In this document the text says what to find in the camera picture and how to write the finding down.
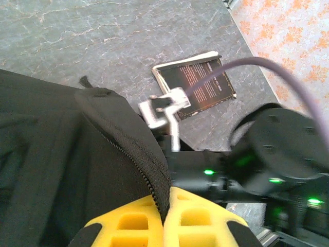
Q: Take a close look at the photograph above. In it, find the black fabric backpack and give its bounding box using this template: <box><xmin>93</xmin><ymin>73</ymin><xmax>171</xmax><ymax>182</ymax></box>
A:
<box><xmin>0</xmin><ymin>68</ymin><xmax>172</xmax><ymax>247</ymax></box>

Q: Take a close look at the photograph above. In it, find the black paperback book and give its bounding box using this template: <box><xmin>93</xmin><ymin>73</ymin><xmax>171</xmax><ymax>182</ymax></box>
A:
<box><xmin>151</xmin><ymin>50</ymin><xmax>237</xmax><ymax>121</ymax></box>

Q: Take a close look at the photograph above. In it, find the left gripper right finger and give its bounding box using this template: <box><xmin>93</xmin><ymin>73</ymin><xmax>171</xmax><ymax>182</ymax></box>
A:
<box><xmin>164</xmin><ymin>186</ymin><xmax>263</xmax><ymax>247</ymax></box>

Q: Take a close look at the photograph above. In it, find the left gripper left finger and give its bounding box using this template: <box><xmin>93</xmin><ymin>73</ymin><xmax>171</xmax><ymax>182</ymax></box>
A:
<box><xmin>68</xmin><ymin>195</ymin><xmax>165</xmax><ymax>247</ymax></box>

